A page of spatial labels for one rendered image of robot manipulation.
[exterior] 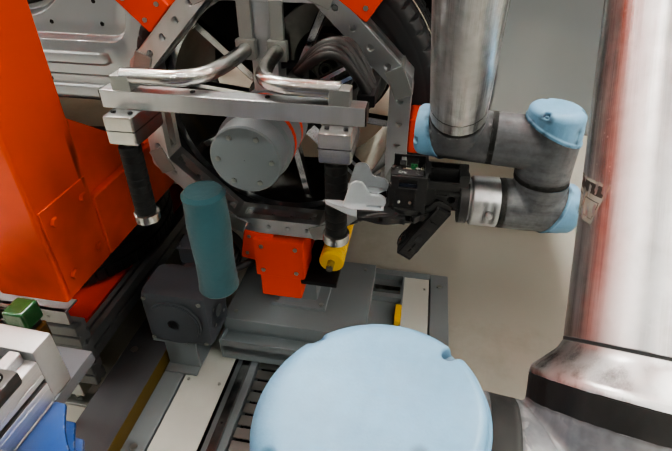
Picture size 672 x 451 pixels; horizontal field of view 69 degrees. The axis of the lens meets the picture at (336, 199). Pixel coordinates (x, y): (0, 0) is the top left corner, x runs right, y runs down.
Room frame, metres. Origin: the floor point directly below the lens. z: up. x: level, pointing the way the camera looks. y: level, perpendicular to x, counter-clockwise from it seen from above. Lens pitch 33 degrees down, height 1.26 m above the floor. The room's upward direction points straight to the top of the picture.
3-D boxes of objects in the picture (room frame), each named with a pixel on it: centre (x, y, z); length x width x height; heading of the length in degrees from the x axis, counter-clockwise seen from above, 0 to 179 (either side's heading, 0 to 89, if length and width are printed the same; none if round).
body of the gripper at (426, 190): (0.63, -0.14, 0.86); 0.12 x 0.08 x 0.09; 80
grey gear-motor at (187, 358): (1.06, 0.37, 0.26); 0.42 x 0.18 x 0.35; 170
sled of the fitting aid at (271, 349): (1.07, 0.05, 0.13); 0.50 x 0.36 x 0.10; 80
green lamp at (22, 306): (0.59, 0.53, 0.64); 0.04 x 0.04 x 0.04; 80
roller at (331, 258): (0.99, -0.01, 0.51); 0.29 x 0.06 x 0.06; 170
